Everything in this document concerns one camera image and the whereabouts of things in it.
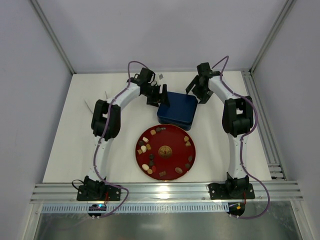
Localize blue tin lid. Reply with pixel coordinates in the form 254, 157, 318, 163
157, 91, 198, 125

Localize silver metal tongs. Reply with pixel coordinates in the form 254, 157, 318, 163
83, 91, 108, 114

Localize blue chocolate tin box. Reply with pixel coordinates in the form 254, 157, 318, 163
157, 117, 193, 131

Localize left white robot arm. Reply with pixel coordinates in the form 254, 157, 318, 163
76, 67, 170, 202

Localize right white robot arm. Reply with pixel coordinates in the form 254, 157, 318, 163
185, 62, 256, 200

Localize brown oval chocolate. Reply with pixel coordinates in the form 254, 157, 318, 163
175, 167, 183, 174

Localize red round plate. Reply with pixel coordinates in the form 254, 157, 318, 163
135, 124, 196, 182

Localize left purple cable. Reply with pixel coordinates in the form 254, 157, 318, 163
92, 60, 148, 216

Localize slotted cable duct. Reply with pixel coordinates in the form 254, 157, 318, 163
41, 202, 229, 214

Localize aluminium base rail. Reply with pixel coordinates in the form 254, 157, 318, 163
30, 180, 303, 204

